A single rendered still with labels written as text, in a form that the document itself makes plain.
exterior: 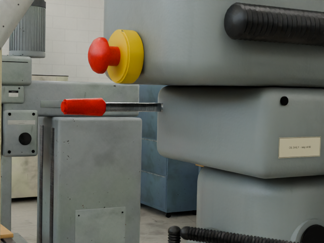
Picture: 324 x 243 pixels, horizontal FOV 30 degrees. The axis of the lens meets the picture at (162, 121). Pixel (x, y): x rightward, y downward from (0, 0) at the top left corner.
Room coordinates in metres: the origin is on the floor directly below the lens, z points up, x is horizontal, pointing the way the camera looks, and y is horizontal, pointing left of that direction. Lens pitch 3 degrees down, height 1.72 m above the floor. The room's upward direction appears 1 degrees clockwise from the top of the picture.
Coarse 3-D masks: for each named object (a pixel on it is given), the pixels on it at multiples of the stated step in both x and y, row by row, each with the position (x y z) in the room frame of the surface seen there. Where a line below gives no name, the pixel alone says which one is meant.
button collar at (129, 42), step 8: (120, 32) 0.67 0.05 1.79; (128, 32) 0.67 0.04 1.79; (136, 32) 0.67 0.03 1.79; (112, 40) 0.69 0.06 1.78; (120, 40) 0.67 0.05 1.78; (128, 40) 0.66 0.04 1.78; (136, 40) 0.66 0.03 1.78; (120, 48) 0.67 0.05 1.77; (128, 48) 0.65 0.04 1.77; (136, 48) 0.66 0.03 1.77; (128, 56) 0.65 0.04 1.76; (136, 56) 0.66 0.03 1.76; (120, 64) 0.67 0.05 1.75; (128, 64) 0.66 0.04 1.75; (136, 64) 0.66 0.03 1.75; (112, 72) 0.69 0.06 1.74; (120, 72) 0.67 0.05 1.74; (128, 72) 0.66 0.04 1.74; (136, 72) 0.66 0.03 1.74; (112, 80) 0.69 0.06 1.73; (120, 80) 0.67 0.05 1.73; (128, 80) 0.67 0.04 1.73
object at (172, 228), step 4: (172, 228) 0.61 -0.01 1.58; (176, 228) 0.61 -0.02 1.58; (168, 232) 0.61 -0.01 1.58; (172, 232) 0.60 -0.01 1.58; (176, 232) 0.60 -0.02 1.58; (172, 236) 0.60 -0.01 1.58; (176, 236) 0.60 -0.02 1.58; (168, 240) 0.61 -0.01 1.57; (172, 240) 0.61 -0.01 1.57; (176, 240) 0.61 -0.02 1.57; (180, 240) 0.61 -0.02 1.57
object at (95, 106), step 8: (64, 104) 0.75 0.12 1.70; (72, 104) 0.75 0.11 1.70; (80, 104) 0.75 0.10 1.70; (88, 104) 0.76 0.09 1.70; (96, 104) 0.76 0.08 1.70; (104, 104) 0.77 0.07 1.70; (112, 104) 0.78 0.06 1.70; (120, 104) 0.79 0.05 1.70; (128, 104) 0.79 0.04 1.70; (136, 104) 0.80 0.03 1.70; (144, 104) 0.80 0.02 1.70; (152, 104) 0.81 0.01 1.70; (160, 104) 0.82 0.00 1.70; (64, 112) 0.75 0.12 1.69; (72, 112) 0.75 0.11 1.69; (80, 112) 0.76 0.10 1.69; (88, 112) 0.76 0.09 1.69; (96, 112) 0.76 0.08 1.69; (104, 112) 0.77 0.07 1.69
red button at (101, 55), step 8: (96, 40) 0.66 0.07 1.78; (104, 40) 0.66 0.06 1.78; (96, 48) 0.65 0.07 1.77; (104, 48) 0.65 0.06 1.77; (112, 48) 0.67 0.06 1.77; (88, 56) 0.67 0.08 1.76; (96, 56) 0.65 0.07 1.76; (104, 56) 0.65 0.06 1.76; (112, 56) 0.66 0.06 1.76; (120, 56) 0.67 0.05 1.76; (96, 64) 0.66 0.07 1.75; (104, 64) 0.65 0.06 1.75; (112, 64) 0.67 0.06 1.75; (96, 72) 0.67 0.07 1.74; (104, 72) 0.66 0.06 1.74
